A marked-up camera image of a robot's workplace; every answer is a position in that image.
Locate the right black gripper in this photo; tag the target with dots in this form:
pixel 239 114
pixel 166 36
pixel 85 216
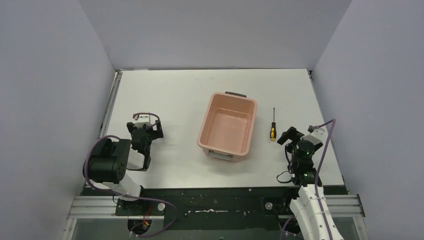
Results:
pixel 294 136

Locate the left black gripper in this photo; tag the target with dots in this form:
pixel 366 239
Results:
pixel 145 131

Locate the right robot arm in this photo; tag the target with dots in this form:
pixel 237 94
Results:
pixel 309 205

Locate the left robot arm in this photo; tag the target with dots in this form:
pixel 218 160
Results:
pixel 109 160

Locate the yellow black screwdriver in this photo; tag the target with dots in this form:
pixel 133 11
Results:
pixel 273 132

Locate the pink plastic bin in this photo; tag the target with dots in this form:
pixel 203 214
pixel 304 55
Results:
pixel 227 128

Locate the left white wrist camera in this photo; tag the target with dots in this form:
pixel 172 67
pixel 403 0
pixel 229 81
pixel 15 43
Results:
pixel 140 120

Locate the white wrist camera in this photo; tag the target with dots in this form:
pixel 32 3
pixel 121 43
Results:
pixel 140 120
pixel 316 135

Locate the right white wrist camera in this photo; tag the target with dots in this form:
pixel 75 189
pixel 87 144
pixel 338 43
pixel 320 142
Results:
pixel 316 135

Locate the left side aluminium rail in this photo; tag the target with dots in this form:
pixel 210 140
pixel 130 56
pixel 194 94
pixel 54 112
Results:
pixel 110 104

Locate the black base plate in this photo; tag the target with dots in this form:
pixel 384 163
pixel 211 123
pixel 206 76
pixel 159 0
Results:
pixel 276 198

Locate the aluminium frame rail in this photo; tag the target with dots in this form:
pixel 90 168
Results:
pixel 104 207

